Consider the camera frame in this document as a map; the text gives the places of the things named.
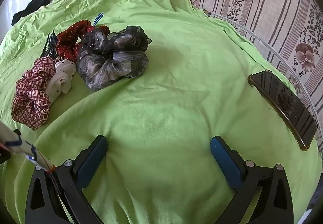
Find striped floral pillow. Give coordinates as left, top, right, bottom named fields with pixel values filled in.
left=192, top=0, right=323, bottom=149

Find green bed cover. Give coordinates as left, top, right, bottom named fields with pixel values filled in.
left=1, top=0, right=321, bottom=223

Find black garment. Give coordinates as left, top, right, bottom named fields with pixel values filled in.
left=12, top=0, right=51, bottom=26

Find black hair claw clips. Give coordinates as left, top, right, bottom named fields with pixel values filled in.
left=41, top=31, right=58, bottom=60

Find white cherry print scrunchie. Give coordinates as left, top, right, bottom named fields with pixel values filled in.
left=45, top=59, right=76, bottom=106

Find red plaid scrunchie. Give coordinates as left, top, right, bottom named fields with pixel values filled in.
left=12, top=56, right=56, bottom=130

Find blue striped strap watch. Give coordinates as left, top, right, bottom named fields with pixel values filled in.
left=92, top=13, right=104, bottom=26

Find black smartphone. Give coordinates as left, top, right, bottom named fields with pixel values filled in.
left=247, top=70, right=318, bottom=151

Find black grey organza scrunchie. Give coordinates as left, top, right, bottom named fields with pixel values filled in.
left=76, top=26, right=152, bottom=92

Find red polka dot scrunchie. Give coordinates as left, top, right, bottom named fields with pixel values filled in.
left=56, top=20, right=113, bottom=63

